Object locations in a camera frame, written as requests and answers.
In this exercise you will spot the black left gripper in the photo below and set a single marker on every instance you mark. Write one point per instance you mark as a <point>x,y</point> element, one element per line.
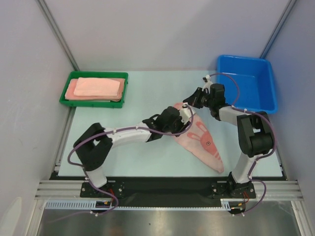
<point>181,126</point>

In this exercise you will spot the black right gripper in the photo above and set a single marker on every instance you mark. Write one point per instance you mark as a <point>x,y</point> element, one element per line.
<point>197,97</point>

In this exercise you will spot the pink white striped towel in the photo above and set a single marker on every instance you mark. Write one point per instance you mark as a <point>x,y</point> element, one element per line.
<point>198,141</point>

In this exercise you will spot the light pink towel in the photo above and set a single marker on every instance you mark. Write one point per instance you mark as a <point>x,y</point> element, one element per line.
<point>96,87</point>

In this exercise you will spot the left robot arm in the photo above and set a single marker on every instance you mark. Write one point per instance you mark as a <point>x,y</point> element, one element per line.
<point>92,148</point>

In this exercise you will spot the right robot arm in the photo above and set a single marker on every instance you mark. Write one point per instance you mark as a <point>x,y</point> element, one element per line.
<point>256,136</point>

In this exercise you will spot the blue plastic bin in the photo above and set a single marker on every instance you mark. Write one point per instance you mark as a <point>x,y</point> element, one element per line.
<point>253,78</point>

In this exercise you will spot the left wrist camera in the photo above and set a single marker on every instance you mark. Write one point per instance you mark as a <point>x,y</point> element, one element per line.
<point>186,112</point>

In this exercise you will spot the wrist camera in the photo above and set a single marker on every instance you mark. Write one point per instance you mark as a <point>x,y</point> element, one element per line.
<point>186,112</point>
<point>207,85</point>

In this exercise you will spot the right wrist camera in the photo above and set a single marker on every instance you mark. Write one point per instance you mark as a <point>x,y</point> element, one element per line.
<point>207,85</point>

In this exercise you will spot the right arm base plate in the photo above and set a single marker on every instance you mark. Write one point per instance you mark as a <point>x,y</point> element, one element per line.
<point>230,190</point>

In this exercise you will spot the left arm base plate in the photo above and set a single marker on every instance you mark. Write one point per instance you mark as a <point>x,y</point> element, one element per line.
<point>116,188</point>

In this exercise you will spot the grey cable duct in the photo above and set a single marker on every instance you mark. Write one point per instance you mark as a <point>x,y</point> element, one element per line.
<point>145,202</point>

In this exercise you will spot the right aluminium corner post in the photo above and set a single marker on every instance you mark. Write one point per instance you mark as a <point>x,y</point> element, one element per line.
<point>291,4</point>

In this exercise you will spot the aluminium corner post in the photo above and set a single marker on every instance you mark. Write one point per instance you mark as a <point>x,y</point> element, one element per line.
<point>291,4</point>
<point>47,14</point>

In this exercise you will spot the aluminium front rail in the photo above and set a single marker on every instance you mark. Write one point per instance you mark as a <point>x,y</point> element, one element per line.
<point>70,189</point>

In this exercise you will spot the left aluminium corner post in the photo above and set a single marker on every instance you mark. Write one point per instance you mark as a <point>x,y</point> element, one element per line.
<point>47,14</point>

